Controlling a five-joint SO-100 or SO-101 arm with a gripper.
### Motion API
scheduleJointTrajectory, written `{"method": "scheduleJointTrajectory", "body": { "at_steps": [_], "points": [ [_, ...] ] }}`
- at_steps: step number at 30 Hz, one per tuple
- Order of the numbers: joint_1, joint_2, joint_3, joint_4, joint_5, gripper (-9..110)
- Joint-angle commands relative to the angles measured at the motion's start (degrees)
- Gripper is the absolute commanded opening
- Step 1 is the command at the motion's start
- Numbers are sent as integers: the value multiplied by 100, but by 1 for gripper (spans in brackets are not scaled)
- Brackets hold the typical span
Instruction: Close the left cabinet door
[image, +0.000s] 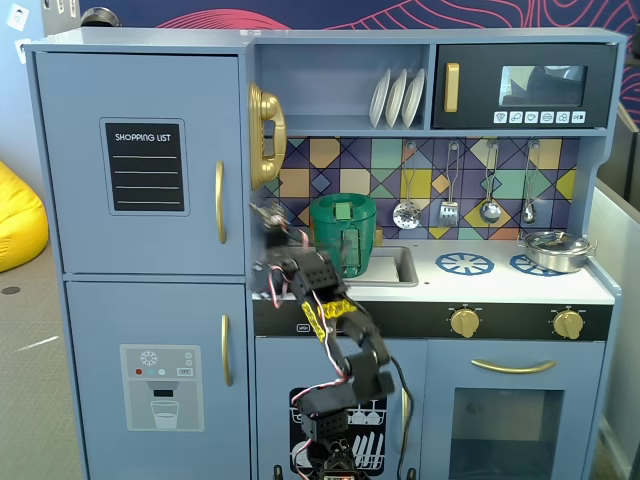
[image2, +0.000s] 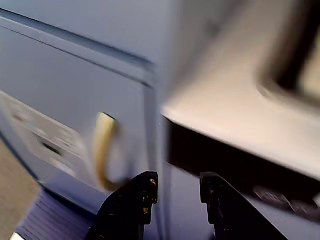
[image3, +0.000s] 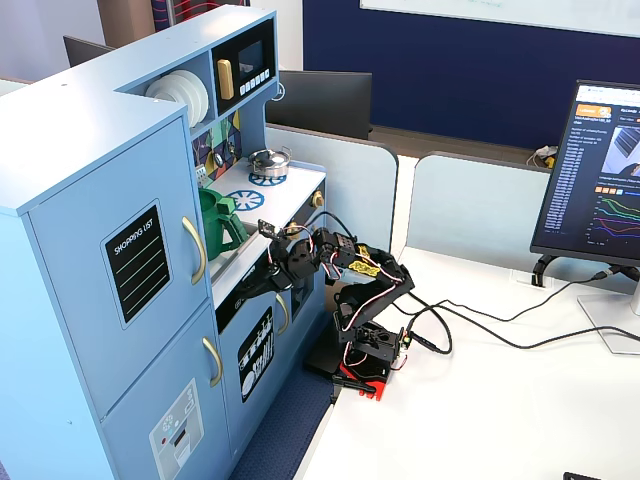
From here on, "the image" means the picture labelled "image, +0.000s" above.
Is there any black toy microwave door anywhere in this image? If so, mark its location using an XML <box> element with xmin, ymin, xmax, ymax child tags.
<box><xmin>432</xmin><ymin>43</ymin><xmax>619</xmax><ymax>130</ymax></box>

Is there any steel toy spoon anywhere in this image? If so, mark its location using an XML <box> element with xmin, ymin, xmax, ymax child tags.
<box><xmin>520</xmin><ymin>139</ymin><xmax>542</xmax><ymax>225</ymax></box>

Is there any shopping list fridge door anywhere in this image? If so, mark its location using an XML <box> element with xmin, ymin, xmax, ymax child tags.
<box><xmin>33</xmin><ymin>51</ymin><xmax>247</xmax><ymax>276</ymax></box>

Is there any blue oven door with window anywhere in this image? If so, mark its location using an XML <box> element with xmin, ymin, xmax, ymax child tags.
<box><xmin>424</xmin><ymin>340</ymin><xmax>606</xmax><ymax>480</ymax></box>

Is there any blue toy kitchen unit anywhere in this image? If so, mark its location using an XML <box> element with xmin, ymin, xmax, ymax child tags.
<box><xmin>22</xmin><ymin>27</ymin><xmax>632</xmax><ymax>480</ymax></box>

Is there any steel pot with lid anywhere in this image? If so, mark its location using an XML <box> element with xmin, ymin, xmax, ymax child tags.
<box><xmin>517</xmin><ymin>229</ymin><xmax>599</xmax><ymax>275</ymax></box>

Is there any grey box with sockets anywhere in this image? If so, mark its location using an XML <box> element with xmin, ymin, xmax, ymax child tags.
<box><xmin>42</xmin><ymin>0</ymin><xmax>124</xmax><ymax>37</ymax></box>

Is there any grey toy sink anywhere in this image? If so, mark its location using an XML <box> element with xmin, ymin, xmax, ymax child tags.
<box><xmin>344</xmin><ymin>244</ymin><xmax>419</xmax><ymax>289</ymax></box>

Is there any steel toy spatula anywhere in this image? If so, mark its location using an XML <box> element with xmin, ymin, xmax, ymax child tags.
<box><xmin>438</xmin><ymin>141</ymin><xmax>460</xmax><ymax>229</ymax></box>

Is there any white toy plate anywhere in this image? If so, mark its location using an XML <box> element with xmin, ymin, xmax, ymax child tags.
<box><xmin>384</xmin><ymin>67</ymin><xmax>409</xmax><ymax>129</ymax></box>
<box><xmin>401</xmin><ymin>67</ymin><xmax>427</xmax><ymax>129</ymax></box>
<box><xmin>368</xmin><ymin>67</ymin><xmax>393</xmax><ymax>129</ymax></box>

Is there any ice dispenser fridge door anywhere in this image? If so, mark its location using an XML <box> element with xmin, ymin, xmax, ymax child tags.
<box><xmin>64</xmin><ymin>279</ymin><xmax>251</xmax><ymax>480</ymax></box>

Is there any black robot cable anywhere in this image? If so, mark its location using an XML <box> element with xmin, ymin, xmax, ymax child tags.
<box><xmin>382</xmin><ymin>357</ymin><xmax>417</xmax><ymax>479</ymax></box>

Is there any steel toy ladle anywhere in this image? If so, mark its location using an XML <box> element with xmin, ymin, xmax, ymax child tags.
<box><xmin>478</xmin><ymin>139</ymin><xmax>503</xmax><ymax>225</ymax></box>

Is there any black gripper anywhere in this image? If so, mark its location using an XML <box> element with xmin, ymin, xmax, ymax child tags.
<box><xmin>250</xmin><ymin>223</ymin><xmax>302</xmax><ymax>300</ymax></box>

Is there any dishwasher print cabinet door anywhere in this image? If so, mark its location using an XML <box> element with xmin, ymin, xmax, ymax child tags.
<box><xmin>255</xmin><ymin>337</ymin><xmax>429</xmax><ymax>480</ymax></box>

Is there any yellow bean bag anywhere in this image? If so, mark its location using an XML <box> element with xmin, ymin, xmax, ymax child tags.
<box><xmin>0</xmin><ymin>159</ymin><xmax>50</xmax><ymax>274</ymax></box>

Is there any grey desk divider panel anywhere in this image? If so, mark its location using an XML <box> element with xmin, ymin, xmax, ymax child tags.
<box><xmin>592</xmin><ymin>178</ymin><xmax>640</xmax><ymax>451</ymax></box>

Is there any gold toy telephone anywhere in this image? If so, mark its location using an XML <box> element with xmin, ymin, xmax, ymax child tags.
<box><xmin>248</xmin><ymin>82</ymin><xmax>289</xmax><ymax>192</ymax></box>

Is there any steel toy skimmer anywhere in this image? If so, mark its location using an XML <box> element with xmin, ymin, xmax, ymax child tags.
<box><xmin>392</xmin><ymin>141</ymin><xmax>421</xmax><ymax>231</ymax></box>

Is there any green plastic container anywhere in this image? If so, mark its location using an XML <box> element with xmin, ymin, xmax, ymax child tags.
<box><xmin>309</xmin><ymin>193</ymin><xmax>377</xmax><ymax>279</ymax></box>

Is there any small camera circuit board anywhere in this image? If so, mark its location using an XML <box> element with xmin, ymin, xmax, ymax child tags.
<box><xmin>251</xmin><ymin>201</ymin><xmax>287</xmax><ymax>232</ymax></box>

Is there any gold stove knob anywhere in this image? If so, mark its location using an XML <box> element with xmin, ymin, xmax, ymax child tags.
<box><xmin>449</xmin><ymin>307</ymin><xmax>481</xmax><ymax>339</ymax></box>
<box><xmin>552</xmin><ymin>308</ymin><xmax>585</xmax><ymax>340</ymax></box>

